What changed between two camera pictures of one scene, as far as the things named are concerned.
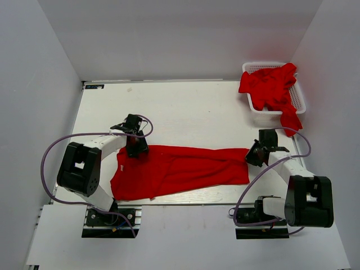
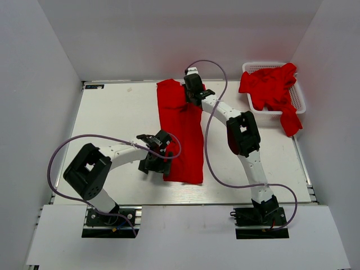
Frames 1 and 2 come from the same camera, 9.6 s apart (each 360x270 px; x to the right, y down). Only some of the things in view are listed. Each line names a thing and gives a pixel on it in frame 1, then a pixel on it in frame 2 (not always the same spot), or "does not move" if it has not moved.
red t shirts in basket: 269,87 does not move
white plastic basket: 266,118 does not move
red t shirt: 165,170 -> 178,116
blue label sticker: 94,86 does not move
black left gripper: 142,147 -> 158,168
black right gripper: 250,157 -> 188,98
